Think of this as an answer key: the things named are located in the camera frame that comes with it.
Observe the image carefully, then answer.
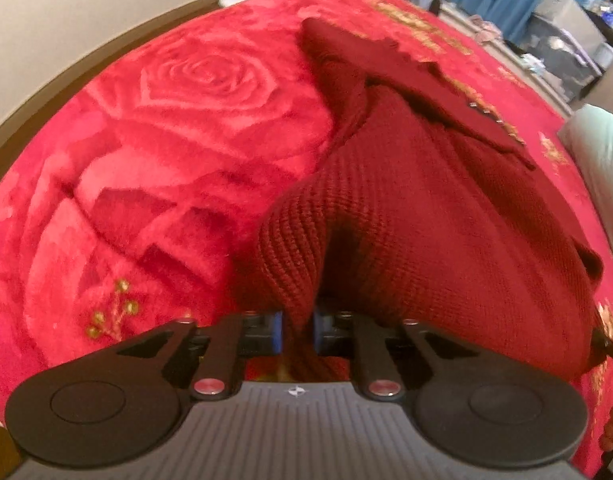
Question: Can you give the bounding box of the dark red knitted sweater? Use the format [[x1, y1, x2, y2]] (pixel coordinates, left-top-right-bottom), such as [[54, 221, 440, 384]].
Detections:
[[258, 18, 603, 380]]

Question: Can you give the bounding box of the pale green pillow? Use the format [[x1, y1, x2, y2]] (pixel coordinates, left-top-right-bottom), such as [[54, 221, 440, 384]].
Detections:
[[558, 104, 613, 241]]

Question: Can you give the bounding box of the grey storage box stack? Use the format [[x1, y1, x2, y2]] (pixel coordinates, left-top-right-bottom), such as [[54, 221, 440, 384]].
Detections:
[[519, 0, 605, 102]]

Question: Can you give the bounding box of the red rose pattern blanket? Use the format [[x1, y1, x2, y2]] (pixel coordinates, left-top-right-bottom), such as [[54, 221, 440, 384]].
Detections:
[[0, 0, 613, 422]]

